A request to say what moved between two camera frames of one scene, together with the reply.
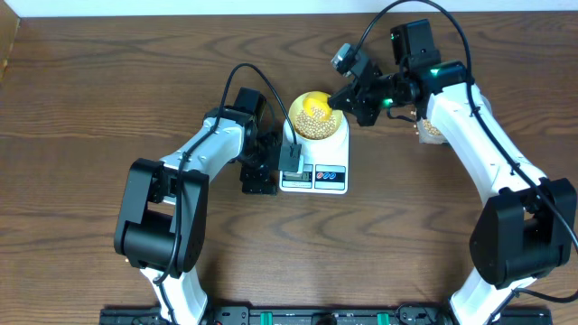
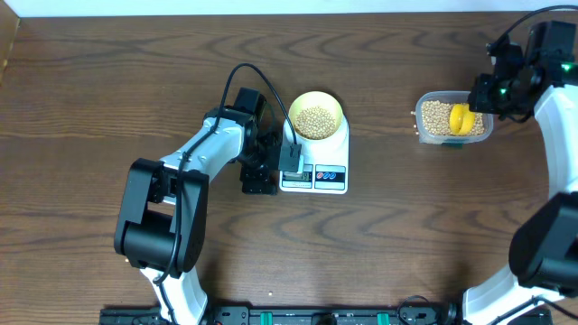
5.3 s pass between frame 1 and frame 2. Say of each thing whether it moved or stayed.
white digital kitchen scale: stayed
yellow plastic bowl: stayed
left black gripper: stayed
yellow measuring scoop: moved
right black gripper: moved
